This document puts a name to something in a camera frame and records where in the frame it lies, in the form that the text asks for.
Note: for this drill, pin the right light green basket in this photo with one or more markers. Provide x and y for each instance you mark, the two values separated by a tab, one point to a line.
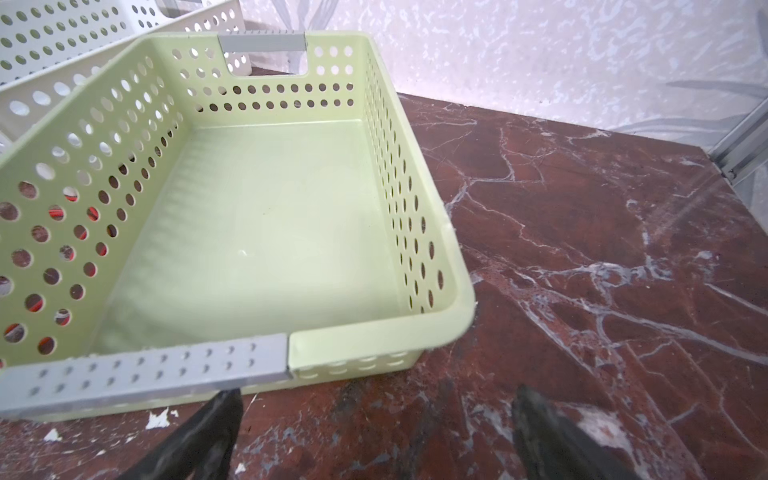
216	211

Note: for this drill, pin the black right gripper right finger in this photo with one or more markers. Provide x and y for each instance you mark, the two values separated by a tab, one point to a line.
551	446

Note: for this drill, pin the aluminium cage frame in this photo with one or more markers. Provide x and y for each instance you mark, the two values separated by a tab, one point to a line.
743	149

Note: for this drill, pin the white perforated basket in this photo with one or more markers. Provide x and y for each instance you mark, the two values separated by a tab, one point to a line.
48	48

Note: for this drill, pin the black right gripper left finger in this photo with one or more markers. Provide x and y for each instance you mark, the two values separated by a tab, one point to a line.
201	448

